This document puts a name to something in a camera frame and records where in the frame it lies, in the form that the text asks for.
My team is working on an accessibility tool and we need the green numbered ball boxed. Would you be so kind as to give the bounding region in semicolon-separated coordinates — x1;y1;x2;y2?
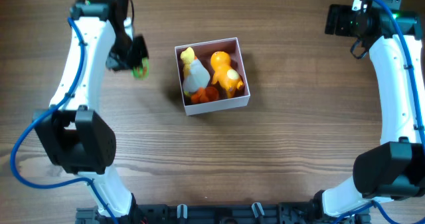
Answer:
132;58;149;80

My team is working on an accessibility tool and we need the white yellow plush duck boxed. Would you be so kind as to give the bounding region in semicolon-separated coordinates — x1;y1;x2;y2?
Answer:
180;47;219;104

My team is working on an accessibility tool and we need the orange plastic dinosaur toy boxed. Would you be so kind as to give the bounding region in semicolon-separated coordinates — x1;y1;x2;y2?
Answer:
211;51;244;98

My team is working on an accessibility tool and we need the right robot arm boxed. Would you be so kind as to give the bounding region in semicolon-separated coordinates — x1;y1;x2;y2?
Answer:
315;4;424;218

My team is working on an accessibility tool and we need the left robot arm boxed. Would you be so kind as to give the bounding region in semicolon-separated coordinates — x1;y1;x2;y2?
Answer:
33;0;149;223

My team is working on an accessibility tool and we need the pink open cardboard box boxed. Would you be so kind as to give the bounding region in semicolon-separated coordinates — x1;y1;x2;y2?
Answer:
175;37;250;116

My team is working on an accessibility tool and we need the blue left cable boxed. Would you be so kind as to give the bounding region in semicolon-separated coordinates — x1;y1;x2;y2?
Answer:
9;17;119;224

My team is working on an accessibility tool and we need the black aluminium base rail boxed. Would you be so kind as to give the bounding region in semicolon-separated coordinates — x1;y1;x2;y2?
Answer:
76;202;371;224

